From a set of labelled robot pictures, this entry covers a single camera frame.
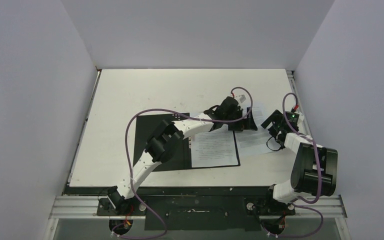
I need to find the purple cable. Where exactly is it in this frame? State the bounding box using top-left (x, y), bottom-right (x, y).
top-left (110, 86), bottom-right (254, 240)
top-left (261, 92), bottom-right (324, 239)

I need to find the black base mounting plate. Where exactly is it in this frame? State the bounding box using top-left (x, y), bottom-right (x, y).
top-left (63, 186), bottom-right (296, 231)

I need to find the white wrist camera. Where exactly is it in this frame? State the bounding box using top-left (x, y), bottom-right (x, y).
top-left (292, 111), bottom-right (305, 124)
top-left (235, 94), bottom-right (247, 104)

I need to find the cream and black file folder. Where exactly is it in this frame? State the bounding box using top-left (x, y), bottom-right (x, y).
top-left (133, 113), bottom-right (241, 172)

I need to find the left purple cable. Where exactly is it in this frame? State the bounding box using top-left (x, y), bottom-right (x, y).
top-left (110, 86), bottom-right (254, 240)

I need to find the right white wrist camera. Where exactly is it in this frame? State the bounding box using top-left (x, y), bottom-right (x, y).
top-left (292, 111), bottom-right (305, 124)

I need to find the aluminium frame rail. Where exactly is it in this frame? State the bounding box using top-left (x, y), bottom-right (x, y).
top-left (44, 195), bottom-right (352, 240)

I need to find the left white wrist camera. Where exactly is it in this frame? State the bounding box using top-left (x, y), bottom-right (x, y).
top-left (235, 94), bottom-right (247, 104)

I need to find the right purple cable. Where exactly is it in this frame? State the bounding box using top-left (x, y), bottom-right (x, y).
top-left (261, 92), bottom-right (324, 239)

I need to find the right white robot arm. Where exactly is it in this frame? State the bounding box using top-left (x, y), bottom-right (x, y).
top-left (261, 110), bottom-right (338, 215)

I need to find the printed white paper sheet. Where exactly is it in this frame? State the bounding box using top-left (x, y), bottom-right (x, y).
top-left (190, 129), bottom-right (240, 169)

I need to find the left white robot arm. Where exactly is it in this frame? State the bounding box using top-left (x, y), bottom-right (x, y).
top-left (107, 95), bottom-right (252, 216)

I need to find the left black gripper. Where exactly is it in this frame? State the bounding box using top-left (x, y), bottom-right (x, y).
top-left (224, 108), bottom-right (257, 132)

